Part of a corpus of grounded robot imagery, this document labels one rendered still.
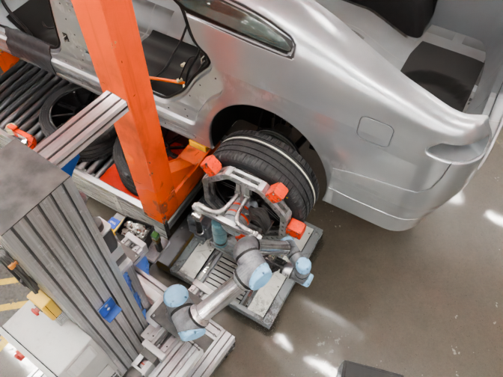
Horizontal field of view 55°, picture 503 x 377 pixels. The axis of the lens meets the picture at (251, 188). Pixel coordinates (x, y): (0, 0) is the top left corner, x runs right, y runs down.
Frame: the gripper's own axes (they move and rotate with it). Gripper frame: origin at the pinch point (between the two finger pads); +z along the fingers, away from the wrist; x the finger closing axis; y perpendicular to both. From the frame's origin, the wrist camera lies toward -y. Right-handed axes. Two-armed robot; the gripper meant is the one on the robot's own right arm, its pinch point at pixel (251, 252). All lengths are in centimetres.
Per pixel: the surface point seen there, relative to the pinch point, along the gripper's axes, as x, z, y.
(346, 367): 14, -71, -49
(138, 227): 8, 76, -26
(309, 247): -57, -16, -75
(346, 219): -98, -29, -83
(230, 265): -20, 28, -82
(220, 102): -55, 52, 40
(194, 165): -43, 67, -15
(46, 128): -28, 189, -33
